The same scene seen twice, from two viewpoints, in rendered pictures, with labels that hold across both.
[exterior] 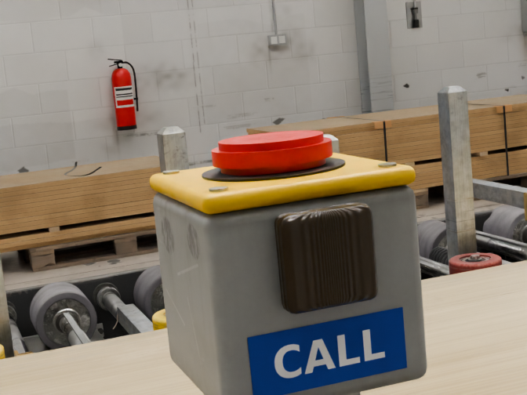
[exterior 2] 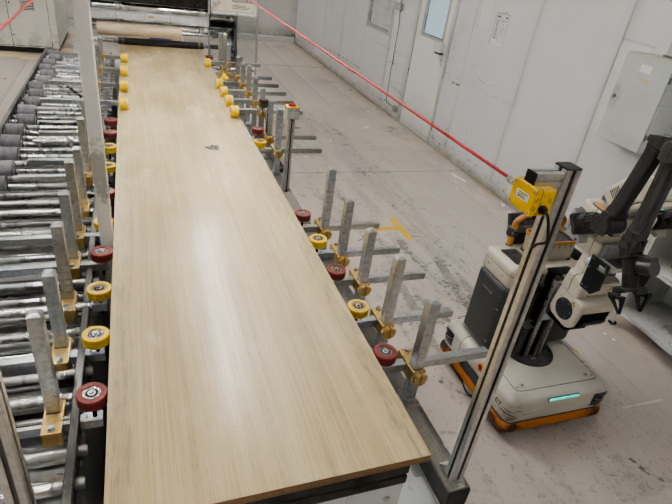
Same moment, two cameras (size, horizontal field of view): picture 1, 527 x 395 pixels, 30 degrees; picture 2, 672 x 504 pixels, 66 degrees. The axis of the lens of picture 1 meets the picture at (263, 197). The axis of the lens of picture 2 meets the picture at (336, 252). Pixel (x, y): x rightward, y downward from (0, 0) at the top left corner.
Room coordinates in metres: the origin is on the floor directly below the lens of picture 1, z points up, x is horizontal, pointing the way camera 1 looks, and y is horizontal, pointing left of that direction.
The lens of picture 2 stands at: (0.17, 2.95, 2.03)
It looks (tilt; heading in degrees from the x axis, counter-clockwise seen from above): 30 degrees down; 266
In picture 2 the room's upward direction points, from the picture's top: 8 degrees clockwise
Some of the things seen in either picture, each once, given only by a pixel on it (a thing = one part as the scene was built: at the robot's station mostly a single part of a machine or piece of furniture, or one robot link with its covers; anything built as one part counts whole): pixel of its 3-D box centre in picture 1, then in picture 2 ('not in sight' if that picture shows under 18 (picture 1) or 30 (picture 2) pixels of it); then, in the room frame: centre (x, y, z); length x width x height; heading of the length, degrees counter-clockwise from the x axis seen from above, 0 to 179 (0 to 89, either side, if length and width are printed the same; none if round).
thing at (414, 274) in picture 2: not in sight; (378, 278); (-0.15, 1.10, 0.84); 0.43 x 0.03 x 0.04; 19
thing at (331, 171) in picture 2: not in sight; (326, 213); (0.08, 0.70, 0.92); 0.04 x 0.04 x 0.48; 19
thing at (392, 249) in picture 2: not in sight; (356, 252); (-0.07, 0.86, 0.82); 0.43 x 0.03 x 0.04; 19
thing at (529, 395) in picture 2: not in sight; (519, 365); (-1.08, 0.77, 0.16); 0.67 x 0.64 x 0.25; 108
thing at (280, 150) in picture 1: (273, 162); not in sight; (0.33, 0.00, 1.22); 0.04 x 0.04 x 0.02
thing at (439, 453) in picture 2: not in sight; (269, 166); (0.47, -0.43, 0.67); 5.11 x 0.08 x 0.10; 109
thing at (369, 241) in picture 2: not in sight; (362, 279); (-0.08, 1.17, 0.87); 0.04 x 0.04 x 0.48; 19
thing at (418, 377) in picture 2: not in sight; (411, 367); (-0.24, 1.62, 0.83); 0.14 x 0.06 x 0.05; 109
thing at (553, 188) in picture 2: not in sight; (485, 351); (-0.31, 1.95, 1.20); 0.15 x 0.12 x 1.00; 109
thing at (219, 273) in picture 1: (284, 280); (291, 112); (0.33, 0.00, 1.18); 0.07 x 0.07 x 0.08; 19
